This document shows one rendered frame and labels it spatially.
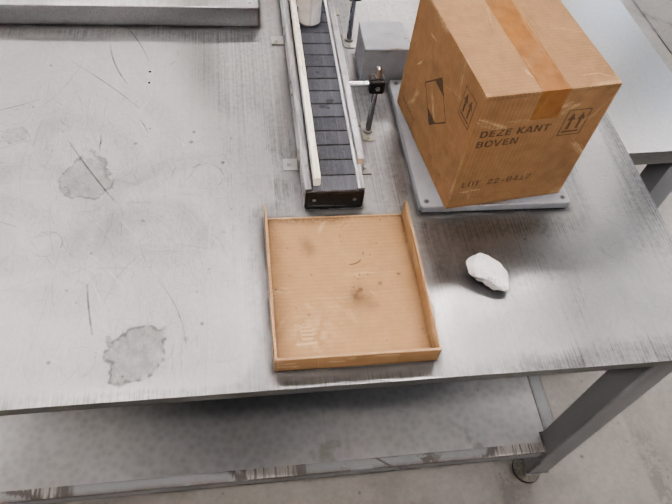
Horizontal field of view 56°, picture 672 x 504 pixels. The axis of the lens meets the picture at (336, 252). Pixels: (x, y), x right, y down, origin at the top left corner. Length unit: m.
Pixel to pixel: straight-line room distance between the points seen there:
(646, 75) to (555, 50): 0.61
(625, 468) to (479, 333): 1.07
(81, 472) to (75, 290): 0.63
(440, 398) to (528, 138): 0.81
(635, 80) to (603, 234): 0.51
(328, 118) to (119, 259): 0.48
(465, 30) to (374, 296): 0.47
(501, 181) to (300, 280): 0.41
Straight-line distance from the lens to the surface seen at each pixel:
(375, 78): 1.23
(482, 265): 1.11
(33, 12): 1.61
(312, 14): 1.47
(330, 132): 1.24
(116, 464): 1.62
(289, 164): 1.23
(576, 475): 2.00
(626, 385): 1.38
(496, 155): 1.12
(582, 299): 1.19
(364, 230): 1.14
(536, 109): 1.08
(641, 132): 1.56
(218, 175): 1.22
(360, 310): 1.05
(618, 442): 2.09
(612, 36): 1.81
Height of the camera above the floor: 1.73
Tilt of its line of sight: 54 degrees down
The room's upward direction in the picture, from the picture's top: 9 degrees clockwise
